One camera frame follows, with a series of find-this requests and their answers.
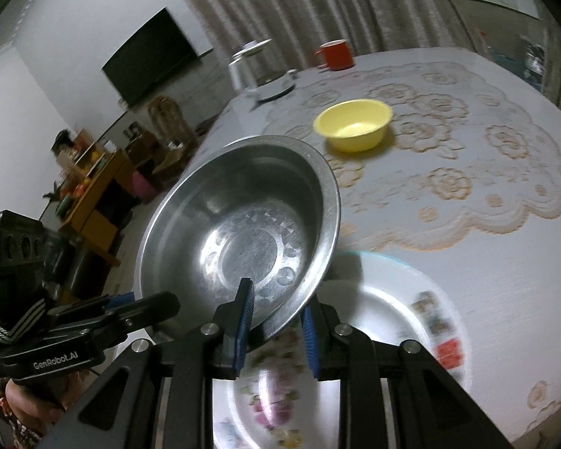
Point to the stainless steel bowl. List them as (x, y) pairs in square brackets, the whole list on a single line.
[(265, 208)]

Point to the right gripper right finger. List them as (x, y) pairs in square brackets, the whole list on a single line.
[(392, 396)]

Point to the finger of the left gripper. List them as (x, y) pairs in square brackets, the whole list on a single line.
[(88, 309), (122, 314)]

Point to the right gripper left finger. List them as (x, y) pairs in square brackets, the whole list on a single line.
[(161, 395)]

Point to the large white patterned plate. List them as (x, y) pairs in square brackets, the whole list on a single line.
[(390, 302)]

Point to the person left hand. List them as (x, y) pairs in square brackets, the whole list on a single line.
[(31, 416)]

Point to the beige curtain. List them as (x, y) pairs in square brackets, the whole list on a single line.
[(297, 28)]

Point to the wooden shelf cabinet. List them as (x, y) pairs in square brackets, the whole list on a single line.
[(95, 199)]

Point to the wooden chair left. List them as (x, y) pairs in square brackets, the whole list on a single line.
[(167, 118)]

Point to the yellow bowl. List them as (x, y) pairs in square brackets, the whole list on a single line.
[(354, 125)]

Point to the black wall television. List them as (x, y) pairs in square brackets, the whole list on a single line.
[(158, 51)]

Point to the white oval rose dish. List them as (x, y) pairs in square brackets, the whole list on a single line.
[(276, 402)]

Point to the red mug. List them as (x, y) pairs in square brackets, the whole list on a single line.
[(336, 56)]

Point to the white electric kettle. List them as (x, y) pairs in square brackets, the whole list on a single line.
[(253, 76)]

